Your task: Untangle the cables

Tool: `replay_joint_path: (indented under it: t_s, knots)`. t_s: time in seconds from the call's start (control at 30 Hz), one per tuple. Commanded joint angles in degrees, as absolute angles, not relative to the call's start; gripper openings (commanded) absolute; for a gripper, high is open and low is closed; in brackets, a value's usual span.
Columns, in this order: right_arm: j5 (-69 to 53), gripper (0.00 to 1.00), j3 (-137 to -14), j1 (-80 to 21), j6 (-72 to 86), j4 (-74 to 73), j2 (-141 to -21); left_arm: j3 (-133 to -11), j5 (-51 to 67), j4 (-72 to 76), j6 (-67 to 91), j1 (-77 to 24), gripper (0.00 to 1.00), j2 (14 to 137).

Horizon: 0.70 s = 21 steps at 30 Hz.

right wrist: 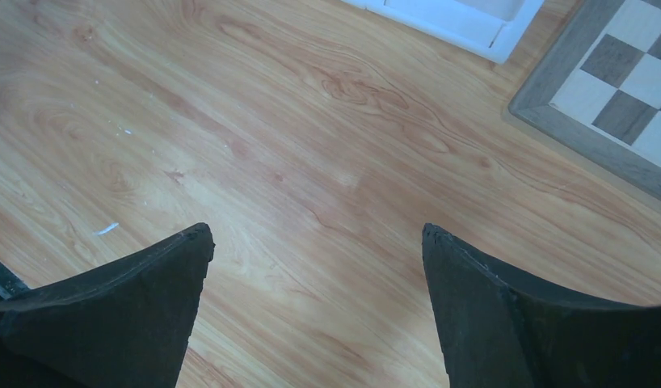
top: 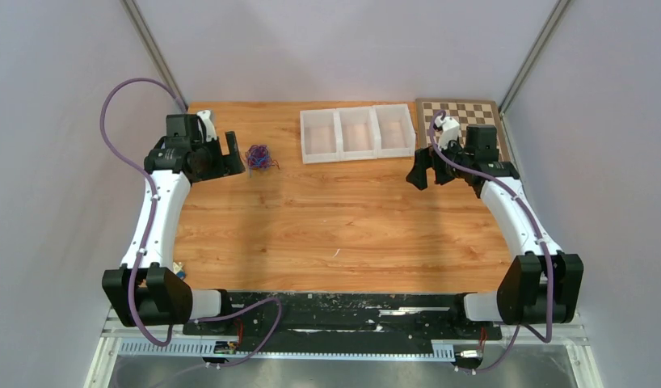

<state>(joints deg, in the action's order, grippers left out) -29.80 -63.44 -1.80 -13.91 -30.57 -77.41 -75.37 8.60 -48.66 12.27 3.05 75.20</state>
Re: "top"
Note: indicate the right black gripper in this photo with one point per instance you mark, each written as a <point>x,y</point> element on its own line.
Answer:
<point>425,158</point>

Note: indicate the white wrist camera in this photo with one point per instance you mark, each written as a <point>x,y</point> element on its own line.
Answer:
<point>447,129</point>
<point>207,125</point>

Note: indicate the white blue toy block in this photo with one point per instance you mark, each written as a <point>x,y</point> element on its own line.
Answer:
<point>178,270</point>

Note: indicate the white three-compartment bin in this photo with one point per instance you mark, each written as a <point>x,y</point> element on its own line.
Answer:
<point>360,133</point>

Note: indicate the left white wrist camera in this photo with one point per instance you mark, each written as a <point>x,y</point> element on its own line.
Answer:
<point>207,125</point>

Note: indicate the wooden chessboard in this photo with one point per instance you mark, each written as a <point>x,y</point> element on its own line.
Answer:
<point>465,111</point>

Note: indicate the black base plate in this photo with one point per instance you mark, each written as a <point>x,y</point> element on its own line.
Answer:
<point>345,323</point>

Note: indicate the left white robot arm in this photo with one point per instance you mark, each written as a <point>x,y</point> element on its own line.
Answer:
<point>145,289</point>

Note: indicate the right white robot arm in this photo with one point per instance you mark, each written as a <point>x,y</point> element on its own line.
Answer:
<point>543,281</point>

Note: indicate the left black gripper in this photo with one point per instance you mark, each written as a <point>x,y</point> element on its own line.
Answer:
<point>227,165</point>

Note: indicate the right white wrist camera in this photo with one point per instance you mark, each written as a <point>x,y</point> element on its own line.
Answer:
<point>447,129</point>

